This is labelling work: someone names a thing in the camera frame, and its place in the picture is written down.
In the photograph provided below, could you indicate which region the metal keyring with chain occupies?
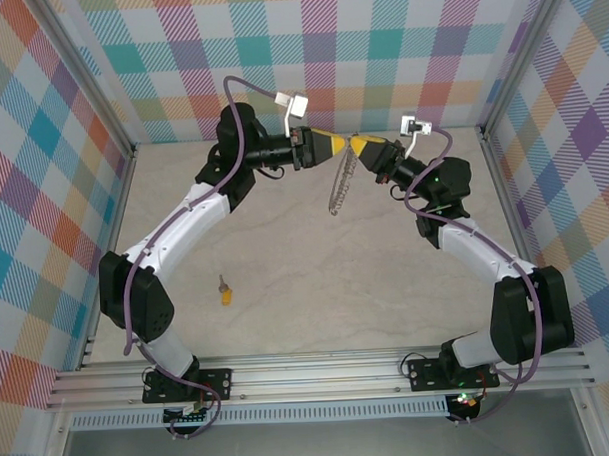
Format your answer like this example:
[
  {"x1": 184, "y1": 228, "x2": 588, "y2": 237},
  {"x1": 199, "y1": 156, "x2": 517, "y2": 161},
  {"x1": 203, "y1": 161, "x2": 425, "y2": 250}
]
[{"x1": 324, "y1": 130, "x2": 366, "y2": 218}]

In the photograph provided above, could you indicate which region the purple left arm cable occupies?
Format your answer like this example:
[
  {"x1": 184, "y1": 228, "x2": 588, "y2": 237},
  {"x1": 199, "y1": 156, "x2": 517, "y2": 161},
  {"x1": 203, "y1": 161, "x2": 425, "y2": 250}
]
[{"x1": 112, "y1": 74, "x2": 293, "y2": 441}]

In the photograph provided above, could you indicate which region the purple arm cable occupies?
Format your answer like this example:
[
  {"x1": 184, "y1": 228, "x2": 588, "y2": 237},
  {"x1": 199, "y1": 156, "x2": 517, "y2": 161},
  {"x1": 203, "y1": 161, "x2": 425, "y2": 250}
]
[
  {"x1": 401, "y1": 122, "x2": 548, "y2": 428},
  {"x1": 112, "y1": 74, "x2": 293, "y2": 441}
]

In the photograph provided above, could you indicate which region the aluminium side rail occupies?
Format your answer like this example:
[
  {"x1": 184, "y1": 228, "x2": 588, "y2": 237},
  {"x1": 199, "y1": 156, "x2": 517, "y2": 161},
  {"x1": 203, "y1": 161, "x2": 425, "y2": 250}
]
[
  {"x1": 479, "y1": 123, "x2": 540, "y2": 276},
  {"x1": 68, "y1": 142, "x2": 148, "y2": 372}
]

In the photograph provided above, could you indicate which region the aluminium frame post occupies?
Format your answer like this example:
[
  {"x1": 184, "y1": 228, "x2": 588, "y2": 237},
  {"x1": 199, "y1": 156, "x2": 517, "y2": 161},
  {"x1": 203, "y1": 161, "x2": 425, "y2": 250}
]
[
  {"x1": 34, "y1": 0, "x2": 139, "y2": 159},
  {"x1": 474, "y1": 0, "x2": 578, "y2": 139}
]

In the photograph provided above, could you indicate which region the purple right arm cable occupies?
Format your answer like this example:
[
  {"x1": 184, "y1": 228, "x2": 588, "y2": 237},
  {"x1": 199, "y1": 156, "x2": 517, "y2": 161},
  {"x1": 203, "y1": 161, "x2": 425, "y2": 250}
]
[{"x1": 401, "y1": 122, "x2": 548, "y2": 428}]

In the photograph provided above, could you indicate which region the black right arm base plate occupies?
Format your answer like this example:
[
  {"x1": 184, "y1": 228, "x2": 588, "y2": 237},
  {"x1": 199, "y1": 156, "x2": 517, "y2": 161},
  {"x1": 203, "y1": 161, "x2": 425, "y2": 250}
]
[{"x1": 406, "y1": 354, "x2": 501, "y2": 392}]

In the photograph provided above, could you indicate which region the aluminium mounting rail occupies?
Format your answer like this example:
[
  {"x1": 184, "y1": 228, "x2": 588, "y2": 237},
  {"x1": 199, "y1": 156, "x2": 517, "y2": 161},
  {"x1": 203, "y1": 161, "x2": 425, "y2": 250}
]
[{"x1": 42, "y1": 341, "x2": 597, "y2": 412}]

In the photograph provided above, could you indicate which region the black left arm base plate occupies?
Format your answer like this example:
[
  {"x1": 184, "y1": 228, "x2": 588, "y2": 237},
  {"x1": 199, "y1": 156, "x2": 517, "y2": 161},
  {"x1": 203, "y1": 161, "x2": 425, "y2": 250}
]
[{"x1": 140, "y1": 367, "x2": 235, "y2": 406}]

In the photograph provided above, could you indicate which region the slotted grey cable duct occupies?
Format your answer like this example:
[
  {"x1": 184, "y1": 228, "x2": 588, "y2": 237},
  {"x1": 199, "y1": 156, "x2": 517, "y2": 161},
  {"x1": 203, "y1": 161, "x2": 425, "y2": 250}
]
[{"x1": 69, "y1": 400, "x2": 451, "y2": 432}]

